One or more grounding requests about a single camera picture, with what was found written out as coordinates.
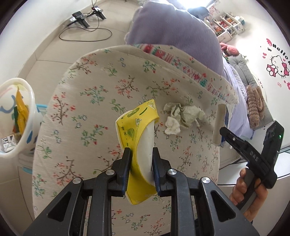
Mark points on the green yellow scrub sponge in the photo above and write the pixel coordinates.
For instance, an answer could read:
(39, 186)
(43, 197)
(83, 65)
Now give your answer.
(16, 127)

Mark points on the yellow snack bag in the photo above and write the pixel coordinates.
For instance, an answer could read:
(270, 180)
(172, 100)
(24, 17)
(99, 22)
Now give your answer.
(22, 112)

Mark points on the purple blanket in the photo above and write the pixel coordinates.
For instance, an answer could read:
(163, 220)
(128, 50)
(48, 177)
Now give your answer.
(161, 23)

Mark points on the small white crumpled tissue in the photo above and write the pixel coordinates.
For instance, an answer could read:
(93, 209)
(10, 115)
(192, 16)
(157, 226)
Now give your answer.
(172, 126)

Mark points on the white toy shelf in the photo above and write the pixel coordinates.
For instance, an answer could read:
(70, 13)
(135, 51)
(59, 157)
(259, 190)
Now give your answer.
(225, 26)

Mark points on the pink plush toy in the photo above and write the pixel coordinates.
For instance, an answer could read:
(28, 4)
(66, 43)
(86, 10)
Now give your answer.
(229, 49)

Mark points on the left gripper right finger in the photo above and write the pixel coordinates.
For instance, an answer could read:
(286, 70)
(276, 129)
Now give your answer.
(160, 169)

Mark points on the white cartoon trash bin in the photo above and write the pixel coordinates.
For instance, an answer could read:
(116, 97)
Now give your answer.
(8, 102)

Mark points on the brown white milk carton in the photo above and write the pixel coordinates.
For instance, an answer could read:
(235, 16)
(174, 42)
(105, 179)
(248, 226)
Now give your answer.
(8, 143)

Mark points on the brown knitted plush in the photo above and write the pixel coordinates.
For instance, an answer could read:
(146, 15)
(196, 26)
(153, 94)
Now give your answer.
(255, 106)

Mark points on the hello kitty wall sticker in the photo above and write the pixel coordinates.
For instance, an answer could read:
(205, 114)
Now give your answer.
(277, 62)

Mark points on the blue cracker box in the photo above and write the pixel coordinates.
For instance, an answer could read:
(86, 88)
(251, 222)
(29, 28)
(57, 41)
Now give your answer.
(221, 120)

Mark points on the crumpled greenish tissue paper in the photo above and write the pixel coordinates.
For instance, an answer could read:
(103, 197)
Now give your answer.
(185, 115)

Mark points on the yellow tissue pack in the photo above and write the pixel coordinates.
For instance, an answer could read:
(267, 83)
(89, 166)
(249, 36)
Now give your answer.
(135, 129)

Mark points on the grey cushion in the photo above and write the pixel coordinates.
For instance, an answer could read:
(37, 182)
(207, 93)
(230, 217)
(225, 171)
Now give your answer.
(248, 79)

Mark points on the black device on floor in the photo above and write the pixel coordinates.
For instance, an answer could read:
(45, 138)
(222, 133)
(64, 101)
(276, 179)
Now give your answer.
(78, 17)
(98, 12)

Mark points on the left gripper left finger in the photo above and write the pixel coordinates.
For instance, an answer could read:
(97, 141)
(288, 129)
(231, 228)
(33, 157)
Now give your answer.
(122, 169)

